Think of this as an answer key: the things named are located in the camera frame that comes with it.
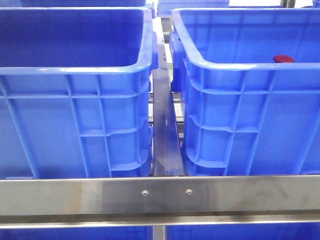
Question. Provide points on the red mushroom button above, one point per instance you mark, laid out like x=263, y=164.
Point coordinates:
x=283, y=59

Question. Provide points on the steel centre divider bar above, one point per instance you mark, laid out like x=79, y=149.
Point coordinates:
x=166, y=145

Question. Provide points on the large blue crate right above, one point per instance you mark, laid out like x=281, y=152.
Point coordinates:
x=244, y=114

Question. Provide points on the large blue crate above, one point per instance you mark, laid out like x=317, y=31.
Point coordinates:
x=74, y=92
x=244, y=114

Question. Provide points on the large blue crate left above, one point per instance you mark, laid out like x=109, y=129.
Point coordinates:
x=74, y=92

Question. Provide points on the blue crate behind right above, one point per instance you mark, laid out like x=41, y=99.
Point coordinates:
x=165, y=7

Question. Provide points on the blue crate lower left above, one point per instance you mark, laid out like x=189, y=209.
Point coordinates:
x=85, y=233

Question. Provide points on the blue crate behind left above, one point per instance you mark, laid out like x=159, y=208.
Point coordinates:
x=81, y=3

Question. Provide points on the blue crate lower right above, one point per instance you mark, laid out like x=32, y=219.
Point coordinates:
x=261, y=231

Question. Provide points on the stainless steel front rail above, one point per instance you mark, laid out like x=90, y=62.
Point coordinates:
x=144, y=201

